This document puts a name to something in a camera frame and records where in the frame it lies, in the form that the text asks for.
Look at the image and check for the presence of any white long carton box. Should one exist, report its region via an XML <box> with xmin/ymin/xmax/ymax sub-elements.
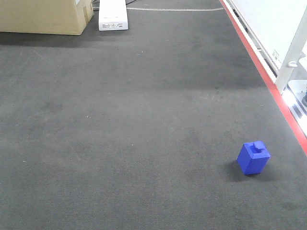
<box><xmin>98</xmin><ymin>0</ymin><xmax>129</xmax><ymax>31</ymax></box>

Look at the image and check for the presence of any large cardboard box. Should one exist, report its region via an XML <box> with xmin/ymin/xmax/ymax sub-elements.
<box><xmin>0</xmin><ymin>0</ymin><xmax>94</xmax><ymax>35</ymax></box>

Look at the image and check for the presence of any white conveyor frame post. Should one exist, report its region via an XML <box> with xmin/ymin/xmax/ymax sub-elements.
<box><xmin>274</xmin><ymin>10</ymin><xmax>307</xmax><ymax>94</ymax></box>

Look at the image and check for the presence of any red conveyor side rail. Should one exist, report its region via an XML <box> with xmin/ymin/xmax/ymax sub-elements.
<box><xmin>220</xmin><ymin>0</ymin><xmax>307</xmax><ymax>152</ymax></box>

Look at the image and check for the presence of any blue plastic block part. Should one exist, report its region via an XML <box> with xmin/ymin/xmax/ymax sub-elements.
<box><xmin>237</xmin><ymin>140</ymin><xmax>271</xmax><ymax>175</ymax></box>

